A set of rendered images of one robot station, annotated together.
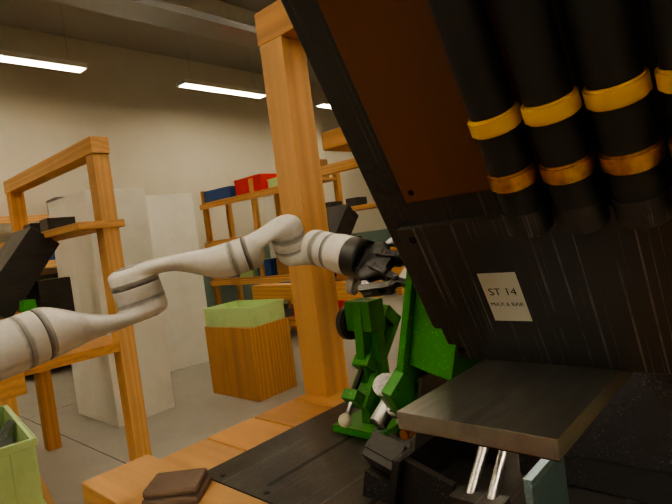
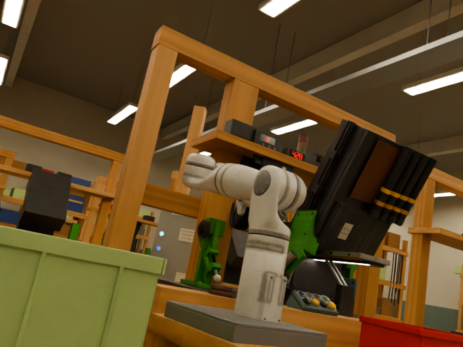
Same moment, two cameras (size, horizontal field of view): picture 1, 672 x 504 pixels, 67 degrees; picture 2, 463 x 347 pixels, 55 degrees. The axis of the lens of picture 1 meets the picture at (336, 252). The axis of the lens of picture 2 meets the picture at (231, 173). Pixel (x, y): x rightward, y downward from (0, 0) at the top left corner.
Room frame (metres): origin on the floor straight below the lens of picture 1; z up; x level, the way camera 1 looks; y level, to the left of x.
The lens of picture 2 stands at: (0.48, 1.63, 0.95)
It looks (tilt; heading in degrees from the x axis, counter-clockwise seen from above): 13 degrees up; 289
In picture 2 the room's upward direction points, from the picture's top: 11 degrees clockwise
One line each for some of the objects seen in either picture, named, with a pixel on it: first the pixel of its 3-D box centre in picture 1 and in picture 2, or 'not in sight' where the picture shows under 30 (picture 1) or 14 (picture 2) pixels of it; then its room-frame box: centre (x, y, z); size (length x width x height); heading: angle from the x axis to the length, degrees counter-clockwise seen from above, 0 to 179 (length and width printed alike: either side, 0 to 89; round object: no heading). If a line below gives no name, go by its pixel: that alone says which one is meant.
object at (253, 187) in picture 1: (270, 254); not in sight; (7.22, 0.92, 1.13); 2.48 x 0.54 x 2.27; 48
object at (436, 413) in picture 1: (546, 377); (337, 257); (0.60, -0.23, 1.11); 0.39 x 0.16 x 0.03; 138
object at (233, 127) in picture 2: not in sight; (241, 132); (1.09, -0.17, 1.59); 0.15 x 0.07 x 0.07; 48
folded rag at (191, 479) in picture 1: (177, 487); (226, 290); (0.87, 0.32, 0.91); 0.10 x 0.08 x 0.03; 86
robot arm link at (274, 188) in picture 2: not in sight; (273, 205); (0.70, 0.67, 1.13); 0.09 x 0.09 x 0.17; 51
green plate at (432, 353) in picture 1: (444, 321); (304, 235); (0.73, -0.14, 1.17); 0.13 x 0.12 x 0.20; 48
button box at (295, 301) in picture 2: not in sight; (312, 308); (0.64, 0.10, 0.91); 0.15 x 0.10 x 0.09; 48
